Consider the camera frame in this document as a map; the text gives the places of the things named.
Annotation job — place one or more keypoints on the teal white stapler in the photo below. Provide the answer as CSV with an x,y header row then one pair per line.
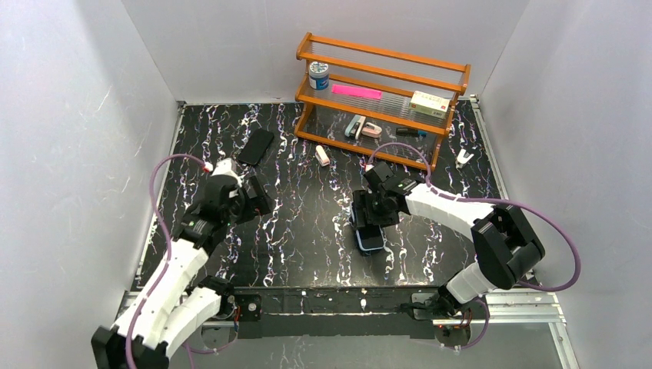
x,y
353,130

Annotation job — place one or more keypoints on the pink flat ruler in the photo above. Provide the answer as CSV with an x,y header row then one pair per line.
x,y
356,91

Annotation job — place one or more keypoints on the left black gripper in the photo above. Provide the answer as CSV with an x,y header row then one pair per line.
x,y
259,198

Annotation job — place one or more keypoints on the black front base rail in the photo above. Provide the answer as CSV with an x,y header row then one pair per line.
x,y
334,312

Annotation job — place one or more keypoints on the blue white round jar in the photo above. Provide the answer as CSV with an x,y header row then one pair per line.
x,y
318,75

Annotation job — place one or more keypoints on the pink white stapler on shelf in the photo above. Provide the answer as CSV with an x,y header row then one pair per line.
x,y
371,130

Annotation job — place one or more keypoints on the black blue marker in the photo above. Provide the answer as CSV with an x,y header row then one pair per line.
x,y
410,132

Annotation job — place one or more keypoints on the white staple remover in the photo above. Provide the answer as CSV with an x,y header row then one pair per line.
x,y
463,157

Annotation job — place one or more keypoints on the phone with black screen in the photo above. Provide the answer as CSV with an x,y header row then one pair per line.
x,y
370,238

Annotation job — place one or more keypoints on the light blue phone case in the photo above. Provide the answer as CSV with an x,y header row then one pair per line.
x,y
354,223

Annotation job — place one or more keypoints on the small pink stapler on table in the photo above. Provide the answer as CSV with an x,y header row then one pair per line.
x,y
322,156

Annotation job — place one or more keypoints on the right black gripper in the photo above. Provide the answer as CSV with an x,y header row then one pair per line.
x,y
367,219

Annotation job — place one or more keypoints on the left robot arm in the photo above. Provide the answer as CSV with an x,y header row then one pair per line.
x,y
149,332

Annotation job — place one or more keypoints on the white red cardboard box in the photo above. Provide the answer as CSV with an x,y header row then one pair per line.
x,y
429,104

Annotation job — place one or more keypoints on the black phone far left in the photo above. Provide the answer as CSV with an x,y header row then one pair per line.
x,y
255,148

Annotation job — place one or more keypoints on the orange wooden two-tier shelf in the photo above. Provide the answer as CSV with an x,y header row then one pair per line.
x,y
398,75

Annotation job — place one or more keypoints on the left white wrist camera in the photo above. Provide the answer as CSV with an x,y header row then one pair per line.
x,y
225,167

